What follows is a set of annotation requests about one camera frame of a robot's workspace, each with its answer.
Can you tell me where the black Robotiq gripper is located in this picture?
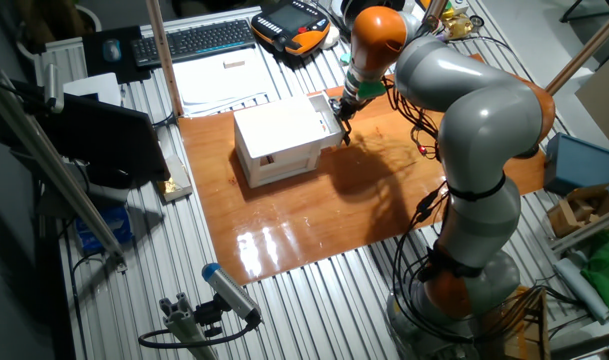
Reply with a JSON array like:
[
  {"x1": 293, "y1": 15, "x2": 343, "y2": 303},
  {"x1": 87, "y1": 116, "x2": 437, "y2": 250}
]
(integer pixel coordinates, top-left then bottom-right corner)
[{"x1": 335, "y1": 96, "x2": 371, "y2": 127}]

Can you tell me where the white drawer cabinet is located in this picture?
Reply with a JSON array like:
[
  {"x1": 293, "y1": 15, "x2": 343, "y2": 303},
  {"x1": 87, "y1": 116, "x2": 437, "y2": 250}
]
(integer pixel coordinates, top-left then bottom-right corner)
[{"x1": 233, "y1": 95, "x2": 330, "y2": 190}]

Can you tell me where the open cardboard box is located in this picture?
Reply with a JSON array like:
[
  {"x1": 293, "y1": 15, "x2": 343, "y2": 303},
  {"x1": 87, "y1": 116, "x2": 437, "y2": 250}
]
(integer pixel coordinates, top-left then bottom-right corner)
[{"x1": 546, "y1": 182, "x2": 609, "y2": 239}]

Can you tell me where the white round object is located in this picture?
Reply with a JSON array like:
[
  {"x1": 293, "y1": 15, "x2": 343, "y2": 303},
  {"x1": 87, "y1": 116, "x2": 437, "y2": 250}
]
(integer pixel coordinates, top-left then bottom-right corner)
[{"x1": 319, "y1": 24, "x2": 341, "y2": 51}]

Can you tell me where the orange black teach pendant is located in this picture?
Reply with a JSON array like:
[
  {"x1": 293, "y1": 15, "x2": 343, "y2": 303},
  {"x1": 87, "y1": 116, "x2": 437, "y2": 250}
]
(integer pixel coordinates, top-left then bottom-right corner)
[{"x1": 250, "y1": 0, "x2": 332, "y2": 57}]

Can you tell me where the glossy wooden board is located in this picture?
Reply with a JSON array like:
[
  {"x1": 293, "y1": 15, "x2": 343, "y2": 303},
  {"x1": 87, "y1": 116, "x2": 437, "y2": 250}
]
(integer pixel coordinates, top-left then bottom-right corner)
[{"x1": 177, "y1": 53, "x2": 548, "y2": 287}]

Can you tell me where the white paper stack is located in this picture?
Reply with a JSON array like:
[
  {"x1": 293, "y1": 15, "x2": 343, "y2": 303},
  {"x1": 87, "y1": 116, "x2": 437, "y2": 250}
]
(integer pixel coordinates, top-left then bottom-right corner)
[{"x1": 171, "y1": 47, "x2": 278, "y2": 117}]

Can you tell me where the black computer keyboard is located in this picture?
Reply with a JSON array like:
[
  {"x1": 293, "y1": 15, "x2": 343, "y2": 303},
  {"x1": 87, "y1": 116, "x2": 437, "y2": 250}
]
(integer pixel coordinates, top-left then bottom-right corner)
[{"x1": 130, "y1": 18, "x2": 258, "y2": 69}]

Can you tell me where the small box with gold foil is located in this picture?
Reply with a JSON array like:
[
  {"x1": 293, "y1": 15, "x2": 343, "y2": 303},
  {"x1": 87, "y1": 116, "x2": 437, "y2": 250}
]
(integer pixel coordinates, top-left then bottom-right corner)
[{"x1": 156, "y1": 153, "x2": 194, "y2": 203}]

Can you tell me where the black monitor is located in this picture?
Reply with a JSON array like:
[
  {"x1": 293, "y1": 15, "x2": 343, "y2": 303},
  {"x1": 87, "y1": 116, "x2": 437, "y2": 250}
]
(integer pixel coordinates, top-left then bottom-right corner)
[{"x1": 11, "y1": 79, "x2": 171, "y2": 190}]

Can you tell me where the blue box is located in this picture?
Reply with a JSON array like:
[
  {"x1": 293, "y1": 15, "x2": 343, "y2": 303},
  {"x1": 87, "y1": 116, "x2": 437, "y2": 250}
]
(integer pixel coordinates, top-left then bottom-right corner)
[{"x1": 542, "y1": 132, "x2": 609, "y2": 197}]

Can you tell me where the grey computer mouse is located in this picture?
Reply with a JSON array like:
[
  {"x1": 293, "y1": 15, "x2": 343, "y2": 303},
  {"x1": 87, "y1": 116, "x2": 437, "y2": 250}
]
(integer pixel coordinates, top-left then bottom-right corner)
[{"x1": 102, "y1": 38, "x2": 123, "y2": 63}]

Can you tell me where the white flat box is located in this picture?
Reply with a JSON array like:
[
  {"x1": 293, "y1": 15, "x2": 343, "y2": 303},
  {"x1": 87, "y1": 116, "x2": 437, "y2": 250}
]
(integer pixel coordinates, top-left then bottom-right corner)
[{"x1": 62, "y1": 72, "x2": 123, "y2": 107}]

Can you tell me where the black mouse pad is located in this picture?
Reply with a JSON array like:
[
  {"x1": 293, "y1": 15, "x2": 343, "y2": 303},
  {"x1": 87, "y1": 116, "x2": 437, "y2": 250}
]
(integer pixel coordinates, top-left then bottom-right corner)
[{"x1": 81, "y1": 25, "x2": 153, "y2": 85}]

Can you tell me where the brown cardboard sheet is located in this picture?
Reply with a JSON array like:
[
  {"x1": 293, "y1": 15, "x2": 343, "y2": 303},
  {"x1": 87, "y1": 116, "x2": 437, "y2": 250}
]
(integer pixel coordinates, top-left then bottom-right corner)
[{"x1": 575, "y1": 59, "x2": 609, "y2": 161}]

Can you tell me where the short aluminium profile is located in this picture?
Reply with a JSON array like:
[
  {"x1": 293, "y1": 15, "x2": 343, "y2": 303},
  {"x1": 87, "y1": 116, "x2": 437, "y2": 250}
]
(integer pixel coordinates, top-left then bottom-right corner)
[{"x1": 158, "y1": 292, "x2": 220, "y2": 360}]

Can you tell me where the blue tissue pack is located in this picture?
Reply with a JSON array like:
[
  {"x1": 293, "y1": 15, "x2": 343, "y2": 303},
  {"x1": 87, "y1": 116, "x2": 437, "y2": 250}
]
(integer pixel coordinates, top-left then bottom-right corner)
[{"x1": 73, "y1": 205, "x2": 134, "y2": 254}]

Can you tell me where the aluminium bar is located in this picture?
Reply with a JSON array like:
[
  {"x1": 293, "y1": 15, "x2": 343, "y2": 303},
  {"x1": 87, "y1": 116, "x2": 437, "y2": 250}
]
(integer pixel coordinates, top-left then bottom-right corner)
[{"x1": 551, "y1": 204, "x2": 609, "y2": 254}]

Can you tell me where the white paper roll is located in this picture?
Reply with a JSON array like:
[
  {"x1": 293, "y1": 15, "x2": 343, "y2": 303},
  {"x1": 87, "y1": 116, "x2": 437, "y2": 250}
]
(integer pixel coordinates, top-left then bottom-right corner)
[{"x1": 553, "y1": 257, "x2": 609, "y2": 324}]

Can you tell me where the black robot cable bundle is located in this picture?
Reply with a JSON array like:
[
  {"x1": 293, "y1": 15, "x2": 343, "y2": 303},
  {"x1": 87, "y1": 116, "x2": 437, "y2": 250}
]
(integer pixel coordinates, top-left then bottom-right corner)
[{"x1": 383, "y1": 74, "x2": 485, "y2": 346}]

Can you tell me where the wooden post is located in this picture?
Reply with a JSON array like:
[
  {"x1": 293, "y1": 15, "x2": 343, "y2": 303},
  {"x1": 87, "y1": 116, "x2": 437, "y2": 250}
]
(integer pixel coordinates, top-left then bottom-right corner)
[
  {"x1": 544, "y1": 4, "x2": 609, "y2": 96},
  {"x1": 144, "y1": 0, "x2": 185, "y2": 119},
  {"x1": 422, "y1": 0, "x2": 448, "y2": 31}
]

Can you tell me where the silver camera with blue end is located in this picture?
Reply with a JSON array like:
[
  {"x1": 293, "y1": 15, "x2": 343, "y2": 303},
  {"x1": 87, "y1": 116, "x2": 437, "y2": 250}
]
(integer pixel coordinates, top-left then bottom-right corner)
[{"x1": 201, "y1": 262, "x2": 263, "y2": 324}]

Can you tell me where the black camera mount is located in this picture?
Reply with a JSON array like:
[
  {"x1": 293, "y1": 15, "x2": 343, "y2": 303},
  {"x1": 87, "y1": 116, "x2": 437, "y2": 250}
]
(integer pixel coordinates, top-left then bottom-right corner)
[{"x1": 193, "y1": 294, "x2": 231, "y2": 339}]

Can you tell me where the black camera cable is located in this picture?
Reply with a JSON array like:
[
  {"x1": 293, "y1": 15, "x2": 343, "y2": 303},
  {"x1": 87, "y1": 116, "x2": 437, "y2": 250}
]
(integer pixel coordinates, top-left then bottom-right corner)
[{"x1": 137, "y1": 312, "x2": 263, "y2": 350}]

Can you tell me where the aluminium frame beam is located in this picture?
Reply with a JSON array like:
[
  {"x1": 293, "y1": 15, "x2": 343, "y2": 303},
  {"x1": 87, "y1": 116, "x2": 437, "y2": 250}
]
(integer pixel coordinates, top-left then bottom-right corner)
[{"x1": 0, "y1": 69, "x2": 129, "y2": 272}]

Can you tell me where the silver depth camera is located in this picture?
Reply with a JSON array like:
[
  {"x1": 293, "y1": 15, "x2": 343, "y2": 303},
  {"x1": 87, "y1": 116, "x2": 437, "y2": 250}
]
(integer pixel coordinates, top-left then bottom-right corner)
[{"x1": 43, "y1": 62, "x2": 66, "y2": 115}]

